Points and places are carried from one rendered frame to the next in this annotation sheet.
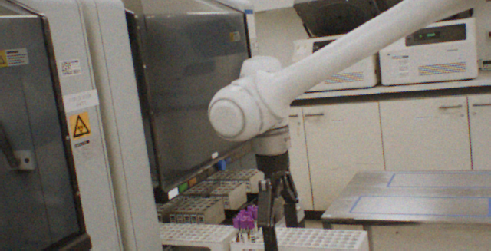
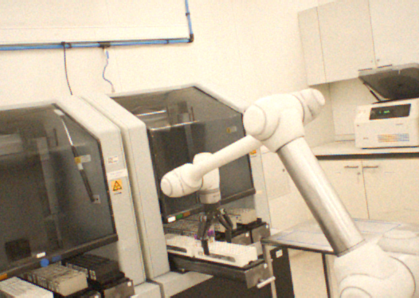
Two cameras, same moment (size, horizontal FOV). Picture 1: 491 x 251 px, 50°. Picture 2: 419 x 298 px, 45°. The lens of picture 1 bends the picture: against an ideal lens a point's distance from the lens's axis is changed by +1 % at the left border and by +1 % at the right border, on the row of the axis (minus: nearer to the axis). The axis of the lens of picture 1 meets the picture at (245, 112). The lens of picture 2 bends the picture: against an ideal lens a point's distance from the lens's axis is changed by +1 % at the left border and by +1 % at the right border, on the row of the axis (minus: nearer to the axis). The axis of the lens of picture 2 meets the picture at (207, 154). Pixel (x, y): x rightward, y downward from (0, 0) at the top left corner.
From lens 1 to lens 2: 1.22 m
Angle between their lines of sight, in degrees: 24
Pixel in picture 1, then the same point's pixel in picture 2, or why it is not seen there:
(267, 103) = (183, 180)
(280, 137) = (210, 195)
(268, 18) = (350, 83)
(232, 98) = (167, 178)
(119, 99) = (140, 172)
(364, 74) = (409, 135)
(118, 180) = (139, 210)
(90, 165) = (122, 203)
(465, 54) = not seen: outside the picture
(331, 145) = (384, 192)
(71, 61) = (113, 157)
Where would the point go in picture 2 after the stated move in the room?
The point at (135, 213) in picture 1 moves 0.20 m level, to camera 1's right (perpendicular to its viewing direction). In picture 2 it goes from (147, 227) to (187, 225)
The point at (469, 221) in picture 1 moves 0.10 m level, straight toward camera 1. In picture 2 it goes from (326, 249) to (311, 256)
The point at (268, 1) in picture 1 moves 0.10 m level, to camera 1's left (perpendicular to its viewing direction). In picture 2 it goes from (342, 73) to (331, 75)
